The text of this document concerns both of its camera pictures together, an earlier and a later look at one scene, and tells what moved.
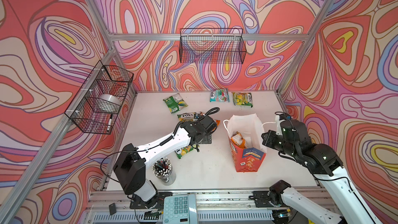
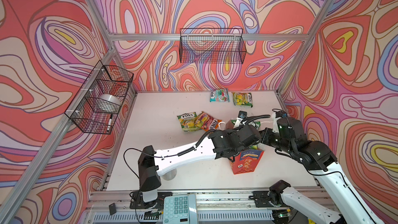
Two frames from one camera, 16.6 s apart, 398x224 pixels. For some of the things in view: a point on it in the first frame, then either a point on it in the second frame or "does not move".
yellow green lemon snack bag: x=242 y=98 does not move
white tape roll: x=108 y=103 does not move
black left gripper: x=208 y=139 -> x=229 y=133
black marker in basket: x=110 y=122 does not move
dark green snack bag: x=175 y=102 -> x=257 y=124
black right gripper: x=267 y=141 does not move
